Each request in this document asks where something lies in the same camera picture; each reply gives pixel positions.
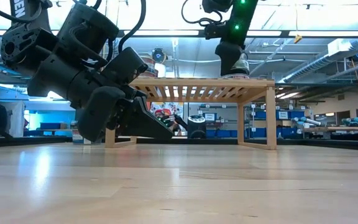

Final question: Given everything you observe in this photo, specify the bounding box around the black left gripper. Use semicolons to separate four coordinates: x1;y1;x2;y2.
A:
26;52;175;143

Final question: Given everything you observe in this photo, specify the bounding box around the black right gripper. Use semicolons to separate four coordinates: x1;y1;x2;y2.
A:
214;41;246;77

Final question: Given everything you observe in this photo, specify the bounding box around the wooden slatted shelf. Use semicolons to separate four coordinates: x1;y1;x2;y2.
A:
104;77;277;151

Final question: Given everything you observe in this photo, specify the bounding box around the blue storage bin rack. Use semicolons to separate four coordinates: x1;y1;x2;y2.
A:
206;108;306;139

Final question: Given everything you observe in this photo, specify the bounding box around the background wooden table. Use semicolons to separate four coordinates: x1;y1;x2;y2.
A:
309;126;358;135

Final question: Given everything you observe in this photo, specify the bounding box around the grey partition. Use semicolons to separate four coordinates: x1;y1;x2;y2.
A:
0;100;27;138

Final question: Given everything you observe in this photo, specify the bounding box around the colourful wall poster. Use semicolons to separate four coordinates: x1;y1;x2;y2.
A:
150;101;185;121

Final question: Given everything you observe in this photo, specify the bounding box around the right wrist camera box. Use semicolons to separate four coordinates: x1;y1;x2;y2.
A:
203;23;229;40

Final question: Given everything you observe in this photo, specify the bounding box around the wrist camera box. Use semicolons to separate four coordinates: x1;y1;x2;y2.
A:
203;23;229;40
100;46;149;87

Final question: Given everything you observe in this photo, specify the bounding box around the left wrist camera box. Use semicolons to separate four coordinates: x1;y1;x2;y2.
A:
100;46;149;87

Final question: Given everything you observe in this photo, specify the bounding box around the grey ceiling duct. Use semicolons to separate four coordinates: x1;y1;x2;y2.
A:
278;37;358;84

